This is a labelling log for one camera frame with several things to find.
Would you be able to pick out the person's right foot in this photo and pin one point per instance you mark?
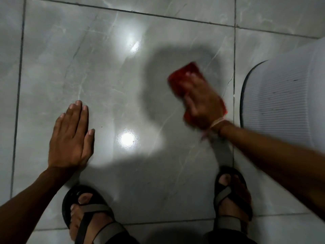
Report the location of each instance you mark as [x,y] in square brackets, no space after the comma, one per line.
[237,198]

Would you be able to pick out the person's foot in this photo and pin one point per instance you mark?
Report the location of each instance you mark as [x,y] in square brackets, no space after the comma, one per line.
[237,198]
[76,218]

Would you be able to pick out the person's black grey sandal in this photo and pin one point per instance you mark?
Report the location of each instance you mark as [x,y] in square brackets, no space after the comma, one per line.
[87,215]
[223,198]

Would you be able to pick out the person's right hand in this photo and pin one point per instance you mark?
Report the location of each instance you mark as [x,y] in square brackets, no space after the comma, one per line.
[203,104]

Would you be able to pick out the red cleaning cloth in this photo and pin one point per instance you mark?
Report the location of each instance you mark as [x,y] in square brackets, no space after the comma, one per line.
[181,73]

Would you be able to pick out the person's right black grey sandal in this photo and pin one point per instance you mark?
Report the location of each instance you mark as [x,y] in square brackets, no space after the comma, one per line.
[223,198]

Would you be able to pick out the person's left foot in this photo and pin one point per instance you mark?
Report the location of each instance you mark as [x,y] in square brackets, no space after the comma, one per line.
[76,218]

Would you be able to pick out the person's left black grey sandal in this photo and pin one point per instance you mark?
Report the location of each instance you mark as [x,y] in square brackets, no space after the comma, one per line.
[87,215]

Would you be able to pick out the person's left hand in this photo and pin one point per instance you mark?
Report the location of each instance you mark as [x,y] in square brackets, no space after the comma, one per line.
[67,147]

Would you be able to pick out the person's left little finger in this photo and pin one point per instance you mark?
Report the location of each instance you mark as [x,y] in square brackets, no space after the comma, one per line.
[58,125]

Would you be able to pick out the person's right fingers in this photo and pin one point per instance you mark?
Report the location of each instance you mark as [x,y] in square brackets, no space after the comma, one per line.
[191,87]

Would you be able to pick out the person's left middle finger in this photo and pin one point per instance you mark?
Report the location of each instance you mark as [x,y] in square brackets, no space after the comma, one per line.
[76,116]

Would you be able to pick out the person's right forearm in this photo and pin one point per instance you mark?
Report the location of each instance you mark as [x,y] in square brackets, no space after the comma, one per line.
[274,160]

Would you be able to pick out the white ribbed round appliance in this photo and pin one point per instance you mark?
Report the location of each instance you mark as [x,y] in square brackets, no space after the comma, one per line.
[287,99]

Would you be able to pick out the person's dark trousers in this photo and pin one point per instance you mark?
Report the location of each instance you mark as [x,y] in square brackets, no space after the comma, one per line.
[228,237]

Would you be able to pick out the person's left forearm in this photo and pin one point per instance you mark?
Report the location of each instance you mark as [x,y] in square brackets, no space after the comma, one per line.
[28,208]

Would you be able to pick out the person's left thumb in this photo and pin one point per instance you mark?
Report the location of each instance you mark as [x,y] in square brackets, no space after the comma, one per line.
[89,142]

